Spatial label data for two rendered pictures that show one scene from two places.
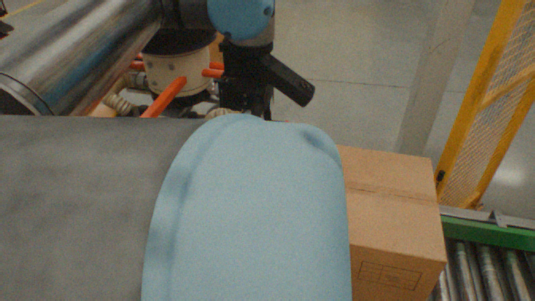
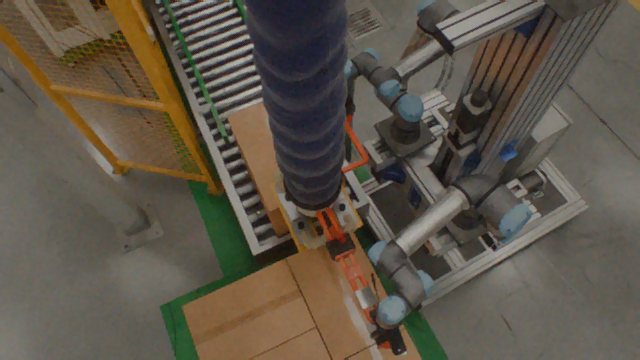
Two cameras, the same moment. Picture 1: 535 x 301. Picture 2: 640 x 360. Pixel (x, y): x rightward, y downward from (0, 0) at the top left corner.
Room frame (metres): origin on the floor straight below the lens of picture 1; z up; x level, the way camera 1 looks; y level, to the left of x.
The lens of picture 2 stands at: (1.32, 0.90, 3.02)
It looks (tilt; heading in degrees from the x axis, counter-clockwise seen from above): 64 degrees down; 236
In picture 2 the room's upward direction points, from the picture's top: 5 degrees counter-clockwise
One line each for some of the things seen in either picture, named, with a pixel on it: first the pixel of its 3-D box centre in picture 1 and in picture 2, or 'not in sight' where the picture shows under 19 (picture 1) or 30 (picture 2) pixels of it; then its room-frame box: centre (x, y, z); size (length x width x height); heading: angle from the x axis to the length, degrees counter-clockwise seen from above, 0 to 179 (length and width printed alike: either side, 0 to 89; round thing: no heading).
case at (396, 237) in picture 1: (323, 228); (287, 164); (0.77, -0.20, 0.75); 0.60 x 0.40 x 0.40; 76
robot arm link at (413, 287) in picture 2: not in sight; (411, 285); (0.93, 0.78, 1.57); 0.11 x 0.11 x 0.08; 1
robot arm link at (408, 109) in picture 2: not in sight; (408, 111); (0.29, 0.16, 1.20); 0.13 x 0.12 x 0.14; 88
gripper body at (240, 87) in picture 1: (247, 74); (343, 100); (0.57, 0.03, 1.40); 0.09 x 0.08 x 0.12; 76
